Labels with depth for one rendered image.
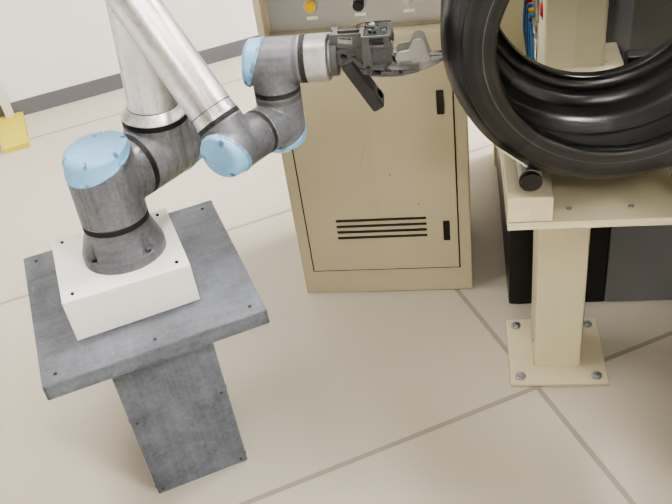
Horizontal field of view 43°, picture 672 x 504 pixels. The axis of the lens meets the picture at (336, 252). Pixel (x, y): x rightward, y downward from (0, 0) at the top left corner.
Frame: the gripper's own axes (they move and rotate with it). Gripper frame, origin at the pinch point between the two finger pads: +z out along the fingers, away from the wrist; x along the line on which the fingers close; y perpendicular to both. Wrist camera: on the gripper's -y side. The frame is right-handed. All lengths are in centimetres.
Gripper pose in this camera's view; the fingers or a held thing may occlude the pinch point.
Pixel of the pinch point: (439, 60)
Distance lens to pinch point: 162.2
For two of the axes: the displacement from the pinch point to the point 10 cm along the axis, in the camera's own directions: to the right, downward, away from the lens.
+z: 9.9, -0.3, -1.5
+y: -1.2, -7.8, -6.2
